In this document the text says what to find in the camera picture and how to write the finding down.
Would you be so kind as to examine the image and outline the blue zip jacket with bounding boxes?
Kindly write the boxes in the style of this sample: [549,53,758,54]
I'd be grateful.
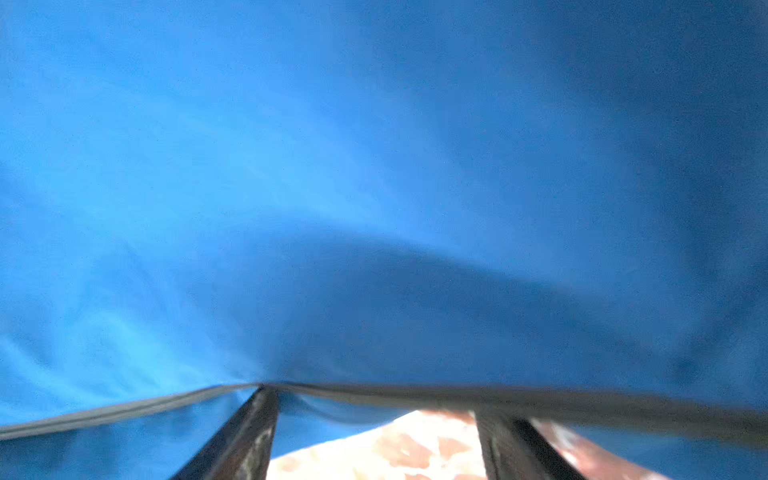
[1,1,767,479]

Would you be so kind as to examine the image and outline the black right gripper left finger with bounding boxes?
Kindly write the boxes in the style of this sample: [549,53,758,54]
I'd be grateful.
[172,387,279,480]

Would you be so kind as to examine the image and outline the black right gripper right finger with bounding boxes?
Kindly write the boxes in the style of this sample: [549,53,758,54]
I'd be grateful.
[474,411,586,480]

